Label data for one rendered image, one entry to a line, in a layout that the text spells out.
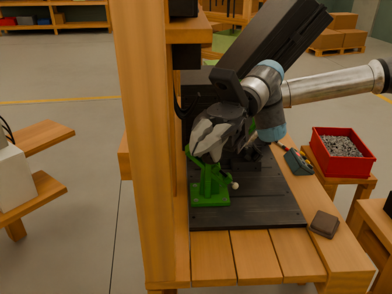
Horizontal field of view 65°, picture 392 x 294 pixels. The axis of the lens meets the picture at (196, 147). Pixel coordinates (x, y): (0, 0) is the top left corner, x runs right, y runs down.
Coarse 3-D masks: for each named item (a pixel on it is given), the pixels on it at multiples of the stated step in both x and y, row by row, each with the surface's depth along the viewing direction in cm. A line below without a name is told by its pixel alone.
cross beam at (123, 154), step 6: (126, 138) 85; (120, 144) 82; (126, 144) 82; (120, 150) 80; (126, 150) 80; (120, 156) 79; (126, 156) 79; (120, 162) 80; (126, 162) 80; (120, 168) 81; (126, 168) 81; (126, 174) 82
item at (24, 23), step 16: (16, 0) 841; (32, 0) 812; (48, 0) 812; (64, 0) 823; (80, 0) 827; (96, 0) 833; (0, 16) 852; (16, 16) 830; (32, 16) 835; (64, 16) 867; (0, 32) 833
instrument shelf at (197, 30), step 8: (200, 8) 122; (200, 16) 103; (168, 24) 89; (176, 24) 89; (184, 24) 89; (192, 24) 89; (200, 24) 89; (208, 24) 89; (168, 32) 83; (176, 32) 84; (184, 32) 84; (192, 32) 84; (200, 32) 84; (208, 32) 84; (168, 40) 84; (176, 40) 85; (184, 40) 85; (192, 40) 85; (200, 40) 85; (208, 40) 85
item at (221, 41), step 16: (208, 0) 375; (224, 0) 363; (240, 0) 351; (256, 0) 368; (208, 16) 372; (224, 16) 360; (240, 16) 349; (224, 32) 405; (240, 32) 404; (208, 48) 409; (224, 48) 383
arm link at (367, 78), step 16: (368, 64) 84; (384, 64) 81; (288, 80) 86; (304, 80) 84; (320, 80) 83; (336, 80) 83; (352, 80) 82; (368, 80) 82; (384, 80) 80; (288, 96) 84; (304, 96) 84; (320, 96) 84; (336, 96) 85
